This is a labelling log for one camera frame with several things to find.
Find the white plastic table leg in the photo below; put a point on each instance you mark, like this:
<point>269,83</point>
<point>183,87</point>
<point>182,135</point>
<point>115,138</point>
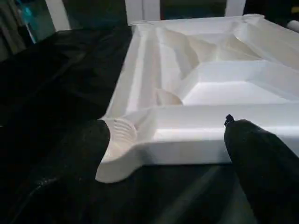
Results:
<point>294,25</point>

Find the black work mat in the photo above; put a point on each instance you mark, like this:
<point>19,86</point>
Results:
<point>56,84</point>

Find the teal white pole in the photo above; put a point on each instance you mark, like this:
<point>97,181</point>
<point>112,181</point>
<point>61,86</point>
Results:
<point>25,14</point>

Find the white plastic table top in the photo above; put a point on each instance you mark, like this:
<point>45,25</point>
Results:
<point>210,79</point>

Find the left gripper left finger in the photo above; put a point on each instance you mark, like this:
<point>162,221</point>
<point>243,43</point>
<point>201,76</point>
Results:
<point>60,186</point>

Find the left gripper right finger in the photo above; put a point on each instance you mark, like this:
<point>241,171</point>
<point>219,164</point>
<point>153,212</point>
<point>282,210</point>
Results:
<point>266,172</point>

